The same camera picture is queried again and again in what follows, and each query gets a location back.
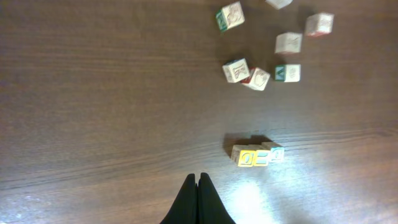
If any yellow blue wooden block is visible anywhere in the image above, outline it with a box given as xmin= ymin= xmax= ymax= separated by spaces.
xmin=249 ymin=144 xmax=271 ymax=167

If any blue D wooden block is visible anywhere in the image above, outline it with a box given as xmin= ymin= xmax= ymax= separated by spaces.
xmin=261 ymin=142 xmax=285 ymax=162

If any middle red wooden block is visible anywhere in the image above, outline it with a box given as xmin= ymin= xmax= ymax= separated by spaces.
xmin=275 ymin=32 xmax=303 ymax=54

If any top wooden block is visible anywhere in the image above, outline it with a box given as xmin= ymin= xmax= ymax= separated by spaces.
xmin=265 ymin=0 xmax=293 ymax=10

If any tilted red-sided wooden block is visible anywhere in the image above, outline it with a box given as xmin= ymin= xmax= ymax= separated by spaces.
xmin=240 ymin=67 xmax=271 ymax=91

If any green R wooden block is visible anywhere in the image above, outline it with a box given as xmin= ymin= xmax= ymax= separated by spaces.
xmin=216 ymin=1 xmax=245 ymax=32

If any yellow O wooden block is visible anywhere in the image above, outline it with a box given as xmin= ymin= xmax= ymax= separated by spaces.
xmin=231 ymin=145 xmax=257 ymax=167

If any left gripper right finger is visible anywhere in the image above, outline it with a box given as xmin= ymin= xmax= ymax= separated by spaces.
xmin=198 ymin=172 xmax=235 ymax=224

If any far right red block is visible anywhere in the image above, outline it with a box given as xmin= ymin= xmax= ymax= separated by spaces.
xmin=305 ymin=12 xmax=335 ymax=37

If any K wooden block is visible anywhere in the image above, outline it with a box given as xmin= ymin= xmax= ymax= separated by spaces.
xmin=222 ymin=58 xmax=250 ymax=83

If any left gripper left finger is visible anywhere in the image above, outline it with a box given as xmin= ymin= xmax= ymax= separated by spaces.
xmin=160 ymin=174 xmax=198 ymax=224

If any green A wooden block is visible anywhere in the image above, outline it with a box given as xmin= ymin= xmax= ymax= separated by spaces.
xmin=274 ymin=64 xmax=301 ymax=82

